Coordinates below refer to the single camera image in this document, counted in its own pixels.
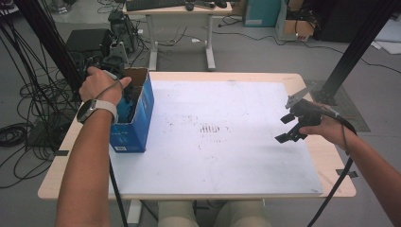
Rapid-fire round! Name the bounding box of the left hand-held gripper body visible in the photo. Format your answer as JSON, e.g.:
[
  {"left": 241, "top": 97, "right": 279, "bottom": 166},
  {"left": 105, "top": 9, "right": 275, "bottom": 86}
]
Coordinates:
[{"left": 82, "top": 41, "right": 129, "bottom": 79}]

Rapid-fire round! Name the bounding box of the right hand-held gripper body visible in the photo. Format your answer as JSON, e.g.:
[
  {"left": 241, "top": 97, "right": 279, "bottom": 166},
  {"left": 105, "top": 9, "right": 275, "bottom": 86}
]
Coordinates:
[{"left": 284, "top": 82, "right": 340, "bottom": 128}]

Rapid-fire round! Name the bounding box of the blue bottle with white cap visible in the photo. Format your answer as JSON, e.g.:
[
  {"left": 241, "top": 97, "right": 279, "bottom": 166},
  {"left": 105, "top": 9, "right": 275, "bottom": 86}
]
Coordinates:
[{"left": 116, "top": 94, "right": 138, "bottom": 125}]

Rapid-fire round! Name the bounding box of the blue cardboard box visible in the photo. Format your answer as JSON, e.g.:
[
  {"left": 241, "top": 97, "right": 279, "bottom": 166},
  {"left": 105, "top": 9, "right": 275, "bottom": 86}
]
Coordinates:
[{"left": 109, "top": 66, "right": 156, "bottom": 154}]

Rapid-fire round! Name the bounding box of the person's left hand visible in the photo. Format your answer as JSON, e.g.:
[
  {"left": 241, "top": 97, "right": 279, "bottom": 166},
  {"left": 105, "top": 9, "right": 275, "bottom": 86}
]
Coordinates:
[{"left": 78, "top": 65, "right": 133, "bottom": 107}]

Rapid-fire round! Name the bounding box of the person's right hand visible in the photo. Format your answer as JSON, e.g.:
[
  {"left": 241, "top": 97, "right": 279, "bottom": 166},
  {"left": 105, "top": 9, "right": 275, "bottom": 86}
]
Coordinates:
[{"left": 298, "top": 114, "right": 352, "bottom": 149}]

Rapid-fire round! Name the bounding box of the black equipment case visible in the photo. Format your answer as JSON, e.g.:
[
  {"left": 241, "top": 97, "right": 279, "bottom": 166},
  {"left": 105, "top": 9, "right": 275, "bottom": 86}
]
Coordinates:
[{"left": 65, "top": 27, "right": 113, "bottom": 64}]

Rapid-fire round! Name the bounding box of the small dark computer tower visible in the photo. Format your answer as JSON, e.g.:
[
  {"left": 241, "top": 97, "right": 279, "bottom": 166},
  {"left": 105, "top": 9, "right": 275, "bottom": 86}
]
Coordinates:
[{"left": 108, "top": 9, "right": 139, "bottom": 54}]

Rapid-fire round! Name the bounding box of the black keyboard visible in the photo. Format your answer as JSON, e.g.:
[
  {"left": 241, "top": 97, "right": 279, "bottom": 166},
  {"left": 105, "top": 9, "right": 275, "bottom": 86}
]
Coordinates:
[{"left": 125, "top": 0, "right": 187, "bottom": 12}]

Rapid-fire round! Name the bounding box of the white foam board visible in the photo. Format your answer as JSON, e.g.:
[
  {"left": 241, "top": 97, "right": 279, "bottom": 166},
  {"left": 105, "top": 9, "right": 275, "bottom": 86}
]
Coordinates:
[{"left": 108, "top": 79, "right": 324, "bottom": 197}]

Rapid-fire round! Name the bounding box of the brown cardboard box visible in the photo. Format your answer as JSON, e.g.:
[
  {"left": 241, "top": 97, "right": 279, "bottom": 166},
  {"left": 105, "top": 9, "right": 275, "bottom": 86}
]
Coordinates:
[{"left": 283, "top": 18, "right": 316, "bottom": 38}]

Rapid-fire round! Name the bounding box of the person's right leg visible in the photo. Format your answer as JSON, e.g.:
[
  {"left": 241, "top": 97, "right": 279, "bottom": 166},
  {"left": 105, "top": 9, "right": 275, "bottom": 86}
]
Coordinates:
[{"left": 214, "top": 200, "right": 272, "bottom": 227}]

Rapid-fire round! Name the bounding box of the person's leg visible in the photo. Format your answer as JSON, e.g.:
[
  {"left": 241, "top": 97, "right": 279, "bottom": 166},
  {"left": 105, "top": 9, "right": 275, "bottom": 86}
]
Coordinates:
[
  {"left": 214, "top": 200, "right": 272, "bottom": 227},
  {"left": 157, "top": 201, "right": 201, "bottom": 227}
]

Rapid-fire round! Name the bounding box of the wooden desk with white legs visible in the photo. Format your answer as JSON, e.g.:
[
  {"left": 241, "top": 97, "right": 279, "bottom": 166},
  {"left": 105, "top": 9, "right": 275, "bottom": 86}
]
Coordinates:
[{"left": 122, "top": 0, "right": 234, "bottom": 72}]

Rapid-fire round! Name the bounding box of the teal box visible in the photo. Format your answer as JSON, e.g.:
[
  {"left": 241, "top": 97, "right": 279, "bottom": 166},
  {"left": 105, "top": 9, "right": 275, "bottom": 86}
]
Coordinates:
[{"left": 243, "top": 0, "right": 283, "bottom": 28}]

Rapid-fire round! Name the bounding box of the white table leg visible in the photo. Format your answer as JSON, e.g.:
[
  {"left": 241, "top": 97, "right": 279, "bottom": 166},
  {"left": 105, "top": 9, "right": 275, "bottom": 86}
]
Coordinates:
[{"left": 127, "top": 199, "right": 144, "bottom": 225}]

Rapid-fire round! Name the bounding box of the person's left leg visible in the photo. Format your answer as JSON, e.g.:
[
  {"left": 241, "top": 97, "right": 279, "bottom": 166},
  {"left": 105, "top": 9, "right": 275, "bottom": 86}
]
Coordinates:
[{"left": 157, "top": 201, "right": 201, "bottom": 227}]

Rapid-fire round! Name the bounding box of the thin grey cable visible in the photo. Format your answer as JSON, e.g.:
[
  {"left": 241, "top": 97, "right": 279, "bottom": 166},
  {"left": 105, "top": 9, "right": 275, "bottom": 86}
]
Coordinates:
[{"left": 94, "top": 69, "right": 125, "bottom": 100}]

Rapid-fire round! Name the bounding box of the wristwatch with white strap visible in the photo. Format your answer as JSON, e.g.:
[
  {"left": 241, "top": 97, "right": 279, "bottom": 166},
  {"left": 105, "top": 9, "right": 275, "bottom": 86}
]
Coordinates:
[{"left": 76, "top": 98, "right": 119, "bottom": 125}]

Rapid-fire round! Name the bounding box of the thick black right gripper cable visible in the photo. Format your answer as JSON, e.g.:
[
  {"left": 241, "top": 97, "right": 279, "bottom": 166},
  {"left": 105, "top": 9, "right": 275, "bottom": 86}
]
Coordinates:
[{"left": 306, "top": 105, "right": 357, "bottom": 227}]

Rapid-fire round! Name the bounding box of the thick black gripper cable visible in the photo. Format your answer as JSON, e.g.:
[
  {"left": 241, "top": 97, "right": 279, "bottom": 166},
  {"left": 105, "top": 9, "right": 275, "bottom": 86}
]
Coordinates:
[
  {"left": 108, "top": 155, "right": 129, "bottom": 227},
  {"left": 306, "top": 105, "right": 357, "bottom": 227}
]

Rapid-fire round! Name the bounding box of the black metal frame post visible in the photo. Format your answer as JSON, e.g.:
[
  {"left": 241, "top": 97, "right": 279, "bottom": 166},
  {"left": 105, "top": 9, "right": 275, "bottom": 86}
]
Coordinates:
[
  {"left": 313, "top": 0, "right": 401, "bottom": 106},
  {"left": 13, "top": 0, "right": 86, "bottom": 102}
]

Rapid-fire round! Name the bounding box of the long black floor cable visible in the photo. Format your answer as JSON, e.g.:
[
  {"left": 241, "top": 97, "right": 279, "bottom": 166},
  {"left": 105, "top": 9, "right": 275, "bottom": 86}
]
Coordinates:
[{"left": 217, "top": 23, "right": 401, "bottom": 75}]

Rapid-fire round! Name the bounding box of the thick black left gripper cable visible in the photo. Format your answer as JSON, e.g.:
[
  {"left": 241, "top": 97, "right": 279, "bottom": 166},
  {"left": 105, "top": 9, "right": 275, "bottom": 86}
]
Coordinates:
[{"left": 108, "top": 155, "right": 129, "bottom": 227}]

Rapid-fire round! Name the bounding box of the tangle of black floor cables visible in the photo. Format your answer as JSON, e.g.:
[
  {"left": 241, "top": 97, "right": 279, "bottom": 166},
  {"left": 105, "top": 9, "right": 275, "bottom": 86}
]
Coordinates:
[{"left": 0, "top": 18, "right": 83, "bottom": 190}]

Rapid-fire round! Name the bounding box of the coiled black cable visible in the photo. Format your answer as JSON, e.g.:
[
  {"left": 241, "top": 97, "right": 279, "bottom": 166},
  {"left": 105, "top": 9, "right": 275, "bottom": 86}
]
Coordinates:
[{"left": 0, "top": 122, "right": 34, "bottom": 148}]

